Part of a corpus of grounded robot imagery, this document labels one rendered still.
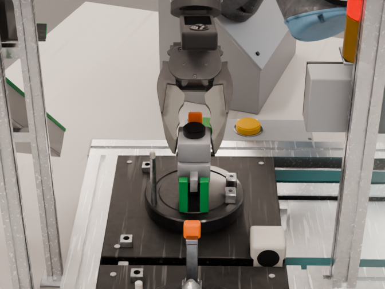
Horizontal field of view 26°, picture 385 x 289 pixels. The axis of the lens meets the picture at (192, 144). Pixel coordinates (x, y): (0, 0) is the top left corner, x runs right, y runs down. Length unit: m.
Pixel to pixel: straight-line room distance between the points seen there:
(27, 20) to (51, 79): 0.75
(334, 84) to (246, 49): 0.64
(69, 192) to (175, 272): 0.39
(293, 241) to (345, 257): 0.18
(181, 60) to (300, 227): 0.31
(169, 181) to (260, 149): 0.20
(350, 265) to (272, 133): 0.38
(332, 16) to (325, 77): 0.48
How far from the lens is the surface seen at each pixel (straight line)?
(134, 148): 1.33
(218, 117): 1.12
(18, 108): 1.08
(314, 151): 1.32
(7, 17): 1.02
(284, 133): 1.36
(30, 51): 1.03
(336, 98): 0.95
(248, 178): 1.24
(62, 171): 1.46
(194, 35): 1.06
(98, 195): 1.22
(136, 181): 1.23
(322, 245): 1.21
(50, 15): 4.22
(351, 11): 0.91
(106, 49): 1.87
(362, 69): 0.90
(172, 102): 1.13
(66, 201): 1.39
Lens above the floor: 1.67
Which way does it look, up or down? 33 degrees down
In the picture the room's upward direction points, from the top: straight up
